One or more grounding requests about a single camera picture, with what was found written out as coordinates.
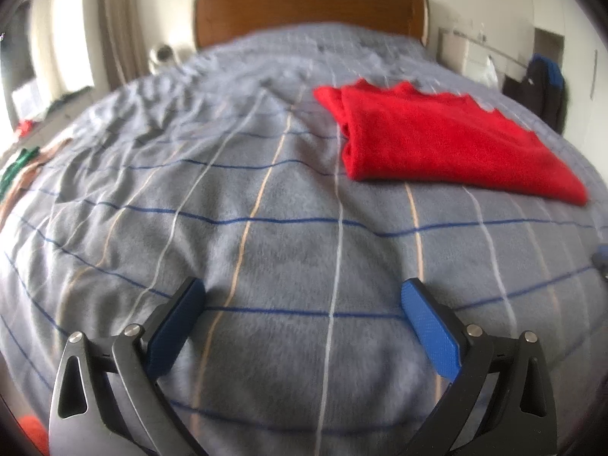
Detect beige curtain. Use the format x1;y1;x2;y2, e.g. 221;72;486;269
97;0;149;90

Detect white plastic bag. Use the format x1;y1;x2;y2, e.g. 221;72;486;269
481;54;500;89

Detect white round device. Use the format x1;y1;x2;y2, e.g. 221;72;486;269
149;44;179;74

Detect brown cloth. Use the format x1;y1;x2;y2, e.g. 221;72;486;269
0;137;73;229

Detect white nightstand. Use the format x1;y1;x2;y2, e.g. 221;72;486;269
437;27;504;89

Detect red shirt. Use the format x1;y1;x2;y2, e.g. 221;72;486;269
313;81;590;207

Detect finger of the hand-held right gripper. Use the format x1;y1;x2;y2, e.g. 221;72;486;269
591;243;608;280

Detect green cloth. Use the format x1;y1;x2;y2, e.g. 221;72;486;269
0;147;41;198

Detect grey plaid blanket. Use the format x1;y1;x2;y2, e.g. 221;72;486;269
0;21;608;456

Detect thin metal rod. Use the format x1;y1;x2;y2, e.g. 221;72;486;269
451;28;529;66

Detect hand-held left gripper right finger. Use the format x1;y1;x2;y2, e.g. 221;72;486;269
400;278;558;456

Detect wooden headboard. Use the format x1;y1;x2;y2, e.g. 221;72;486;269
192;0;431;51

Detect dark backpack with blue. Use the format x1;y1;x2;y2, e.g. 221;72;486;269
503;54;568;134

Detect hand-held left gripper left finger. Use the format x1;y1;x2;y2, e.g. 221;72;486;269
47;276;207;456

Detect white wardrobe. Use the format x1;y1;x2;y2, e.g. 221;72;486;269
532;0;608;153

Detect window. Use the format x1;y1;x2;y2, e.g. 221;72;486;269
0;0;98;122

